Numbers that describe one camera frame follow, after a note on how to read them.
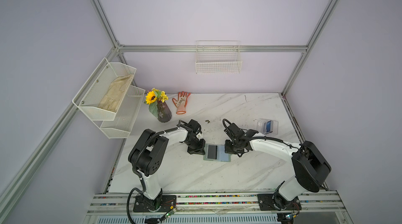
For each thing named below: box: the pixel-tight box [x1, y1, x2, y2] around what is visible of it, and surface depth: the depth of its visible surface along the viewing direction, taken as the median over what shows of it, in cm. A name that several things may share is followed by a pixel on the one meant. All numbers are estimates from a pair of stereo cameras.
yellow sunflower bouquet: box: [143, 87, 169, 119], surface depth 87 cm
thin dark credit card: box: [207, 144, 218, 160], surface depth 92 cm
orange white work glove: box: [172, 91, 192, 115], surface depth 116 cm
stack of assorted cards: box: [263, 120, 274, 135], surface depth 97 cm
